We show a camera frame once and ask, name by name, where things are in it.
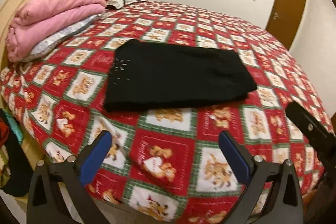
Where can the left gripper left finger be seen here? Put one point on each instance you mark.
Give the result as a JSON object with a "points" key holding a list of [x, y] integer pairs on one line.
{"points": [[46, 203]]}

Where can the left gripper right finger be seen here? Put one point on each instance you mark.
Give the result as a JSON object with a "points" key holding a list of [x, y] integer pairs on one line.
{"points": [[283, 203]]}

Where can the black pants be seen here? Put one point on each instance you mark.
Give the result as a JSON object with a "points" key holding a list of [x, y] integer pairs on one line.
{"points": [[147, 76]]}

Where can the pile of colourful clothes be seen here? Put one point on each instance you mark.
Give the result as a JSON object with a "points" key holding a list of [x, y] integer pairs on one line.
{"points": [[16, 172]]}

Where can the red patchwork bedspread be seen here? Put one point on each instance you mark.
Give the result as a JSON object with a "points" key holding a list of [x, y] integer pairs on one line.
{"points": [[166, 163]]}

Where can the grey floral pillow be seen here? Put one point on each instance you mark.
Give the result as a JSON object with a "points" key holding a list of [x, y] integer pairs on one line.
{"points": [[48, 44]]}

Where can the brown wooden door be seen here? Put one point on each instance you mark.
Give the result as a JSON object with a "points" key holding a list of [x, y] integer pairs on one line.
{"points": [[285, 19]]}

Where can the pink folded comforter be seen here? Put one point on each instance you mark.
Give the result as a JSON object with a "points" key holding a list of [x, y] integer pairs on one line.
{"points": [[39, 19]]}

